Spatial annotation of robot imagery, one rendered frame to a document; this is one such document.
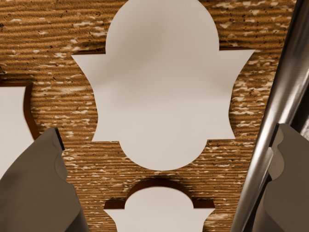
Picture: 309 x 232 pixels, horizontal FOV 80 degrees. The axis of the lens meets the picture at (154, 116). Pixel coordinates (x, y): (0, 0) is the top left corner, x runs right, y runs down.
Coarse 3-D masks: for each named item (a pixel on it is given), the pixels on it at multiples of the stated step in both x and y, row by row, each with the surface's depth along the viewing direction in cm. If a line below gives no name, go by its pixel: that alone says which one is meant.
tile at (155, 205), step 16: (128, 192) 21; (144, 192) 20; (160, 192) 20; (176, 192) 20; (112, 208) 21; (128, 208) 21; (144, 208) 21; (160, 208) 21; (176, 208) 21; (192, 208) 21; (208, 208) 21; (128, 224) 22; (144, 224) 22; (160, 224) 22; (176, 224) 22; (192, 224) 22
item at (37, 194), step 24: (48, 144) 9; (24, 168) 8; (48, 168) 8; (0, 192) 7; (24, 192) 7; (48, 192) 7; (72, 192) 7; (0, 216) 6; (24, 216) 6; (48, 216) 6; (72, 216) 6
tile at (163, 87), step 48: (144, 0) 11; (192, 0) 11; (144, 48) 13; (192, 48) 13; (240, 48) 13; (96, 96) 14; (144, 96) 14; (192, 96) 14; (144, 144) 16; (192, 144) 16
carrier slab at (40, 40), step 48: (0, 0) 12; (48, 0) 12; (96, 0) 12; (240, 0) 12; (288, 0) 12; (0, 48) 14; (48, 48) 14; (96, 48) 14; (48, 96) 16; (240, 96) 15; (96, 144) 18; (240, 144) 18; (96, 192) 21; (192, 192) 21; (240, 192) 21
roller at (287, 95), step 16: (304, 0) 14; (304, 16) 14; (288, 32) 15; (304, 32) 15; (288, 48) 16; (304, 48) 15; (288, 64) 16; (304, 64) 16; (288, 80) 16; (304, 80) 16; (272, 96) 18; (288, 96) 17; (272, 112) 18; (288, 112) 18; (272, 128) 19; (256, 144) 20; (256, 160) 21; (256, 176) 22; (256, 192) 23; (240, 208) 25; (240, 224) 27
